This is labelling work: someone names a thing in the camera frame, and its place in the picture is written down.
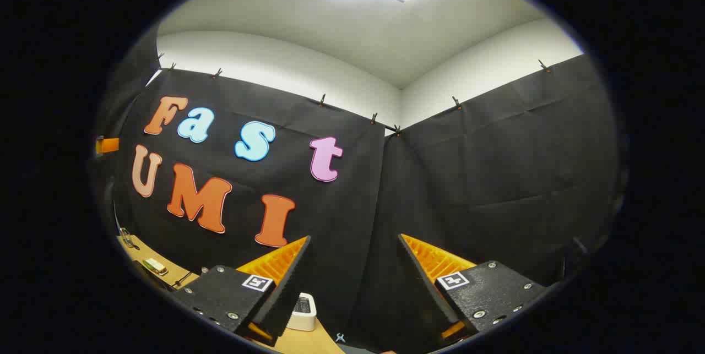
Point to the white toaster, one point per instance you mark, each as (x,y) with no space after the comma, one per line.
(305,318)

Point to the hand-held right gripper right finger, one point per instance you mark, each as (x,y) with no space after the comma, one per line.
(421,288)

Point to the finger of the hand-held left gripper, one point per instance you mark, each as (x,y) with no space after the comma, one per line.
(109,145)

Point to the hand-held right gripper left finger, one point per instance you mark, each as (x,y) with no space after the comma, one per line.
(289,288)

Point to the sandwich with lettuce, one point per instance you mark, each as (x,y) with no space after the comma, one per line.
(155,266)

